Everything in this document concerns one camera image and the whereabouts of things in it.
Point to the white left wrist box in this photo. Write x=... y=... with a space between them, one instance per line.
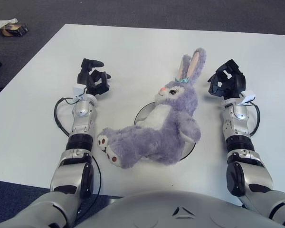
x=78 y=89

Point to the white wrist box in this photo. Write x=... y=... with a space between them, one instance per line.
x=78 y=89
x=248 y=98

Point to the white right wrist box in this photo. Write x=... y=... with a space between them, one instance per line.
x=248 y=98

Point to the black cardboard box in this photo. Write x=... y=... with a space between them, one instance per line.
x=14 y=29

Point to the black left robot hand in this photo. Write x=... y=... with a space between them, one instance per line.
x=92 y=80

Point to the white plate with black rim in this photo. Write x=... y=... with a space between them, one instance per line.
x=145 y=114

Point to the grey robot torso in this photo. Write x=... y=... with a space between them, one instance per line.
x=145 y=209

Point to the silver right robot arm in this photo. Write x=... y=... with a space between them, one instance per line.
x=244 y=147

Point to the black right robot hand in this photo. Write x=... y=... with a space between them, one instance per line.
x=230 y=83

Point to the purple plush doll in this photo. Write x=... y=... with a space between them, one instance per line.
x=161 y=133

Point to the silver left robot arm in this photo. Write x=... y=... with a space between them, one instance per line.
x=73 y=152

